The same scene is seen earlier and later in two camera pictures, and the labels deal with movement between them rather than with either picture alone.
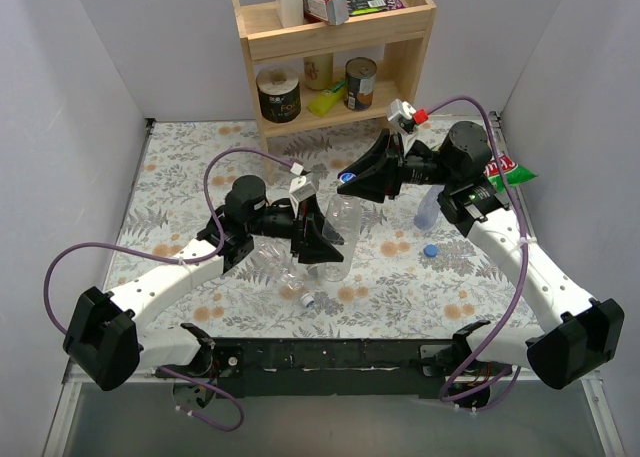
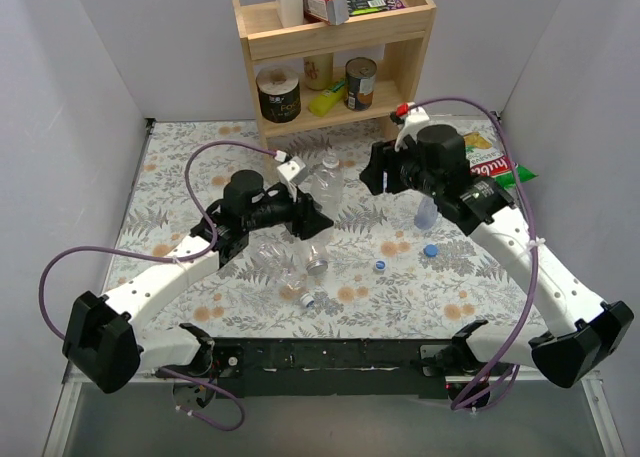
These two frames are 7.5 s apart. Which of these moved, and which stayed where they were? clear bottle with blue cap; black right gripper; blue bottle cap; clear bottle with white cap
Moved: clear bottle with white cap
Stayed: blue bottle cap; clear bottle with blue cap; black right gripper
